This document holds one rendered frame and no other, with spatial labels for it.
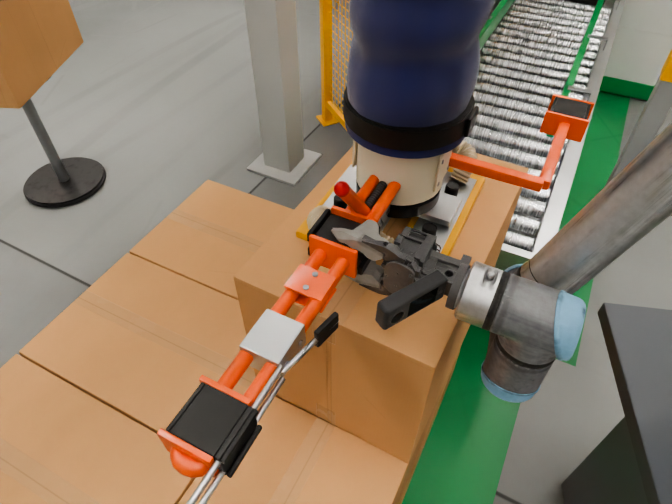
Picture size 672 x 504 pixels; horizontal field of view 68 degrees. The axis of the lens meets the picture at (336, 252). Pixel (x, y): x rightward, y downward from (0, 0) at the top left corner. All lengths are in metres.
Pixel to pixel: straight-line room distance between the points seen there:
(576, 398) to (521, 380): 1.23
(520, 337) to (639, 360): 0.51
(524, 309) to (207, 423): 0.43
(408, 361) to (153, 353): 0.75
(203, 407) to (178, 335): 0.77
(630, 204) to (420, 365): 0.38
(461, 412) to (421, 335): 1.04
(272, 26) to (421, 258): 1.72
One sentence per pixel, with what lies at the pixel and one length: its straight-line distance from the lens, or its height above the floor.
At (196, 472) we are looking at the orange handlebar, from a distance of 0.62.
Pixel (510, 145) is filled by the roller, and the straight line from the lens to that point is 2.10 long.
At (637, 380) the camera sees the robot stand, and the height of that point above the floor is 0.75.
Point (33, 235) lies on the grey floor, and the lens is 2.74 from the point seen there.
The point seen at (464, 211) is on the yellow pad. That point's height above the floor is 0.96.
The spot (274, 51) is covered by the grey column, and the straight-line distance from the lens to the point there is 2.37.
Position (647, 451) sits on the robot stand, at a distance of 1.12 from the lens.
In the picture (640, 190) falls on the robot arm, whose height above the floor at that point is 1.23.
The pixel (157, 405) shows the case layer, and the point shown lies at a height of 0.54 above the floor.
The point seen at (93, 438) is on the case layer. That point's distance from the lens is 1.32.
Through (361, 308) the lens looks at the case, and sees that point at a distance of 0.88.
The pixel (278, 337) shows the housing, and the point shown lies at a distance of 0.67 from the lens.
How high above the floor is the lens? 1.65
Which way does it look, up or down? 47 degrees down
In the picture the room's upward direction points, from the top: straight up
